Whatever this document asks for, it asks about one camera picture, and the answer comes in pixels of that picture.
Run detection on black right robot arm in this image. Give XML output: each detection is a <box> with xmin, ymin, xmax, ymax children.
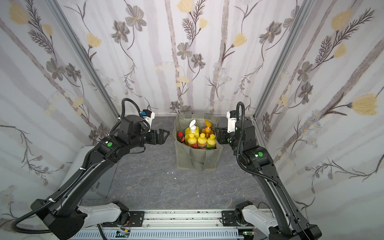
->
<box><xmin>216</xmin><ymin>102</ymin><xmax>322</xmax><ymax>240</ymax></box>

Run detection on large orange pump soap bottle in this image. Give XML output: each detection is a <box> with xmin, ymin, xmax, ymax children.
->
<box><xmin>201</xmin><ymin>120</ymin><xmax>215</xmax><ymax>139</ymax></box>

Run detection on green bottle red cap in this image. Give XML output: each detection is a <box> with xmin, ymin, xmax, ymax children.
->
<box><xmin>177</xmin><ymin>131</ymin><xmax>185</xmax><ymax>145</ymax></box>

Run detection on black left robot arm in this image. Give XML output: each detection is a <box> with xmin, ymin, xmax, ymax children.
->
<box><xmin>11</xmin><ymin>98</ymin><xmax>170</xmax><ymax>240</ymax></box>

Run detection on large yellow pump soap bottle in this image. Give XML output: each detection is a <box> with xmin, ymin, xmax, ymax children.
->
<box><xmin>185</xmin><ymin>120</ymin><xmax>200</xmax><ymax>142</ymax></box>

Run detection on green fabric shopping bag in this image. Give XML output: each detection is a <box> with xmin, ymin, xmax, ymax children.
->
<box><xmin>173</xmin><ymin>113</ymin><xmax>223</xmax><ymax>171</ymax></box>

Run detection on orange bottle yellow cap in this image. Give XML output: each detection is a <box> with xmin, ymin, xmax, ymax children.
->
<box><xmin>207</xmin><ymin>134</ymin><xmax>217</xmax><ymax>150</ymax></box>
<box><xmin>187</xmin><ymin>133</ymin><xmax>197</xmax><ymax>147</ymax></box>
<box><xmin>197</xmin><ymin>133</ymin><xmax>207</xmax><ymax>149</ymax></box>

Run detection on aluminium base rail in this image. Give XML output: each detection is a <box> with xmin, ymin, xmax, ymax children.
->
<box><xmin>72</xmin><ymin>206</ymin><xmax>278</xmax><ymax>240</ymax></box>

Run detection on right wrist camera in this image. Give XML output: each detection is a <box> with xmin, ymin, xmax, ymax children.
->
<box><xmin>227</xmin><ymin>110</ymin><xmax>237</xmax><ymax>133</ymax></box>

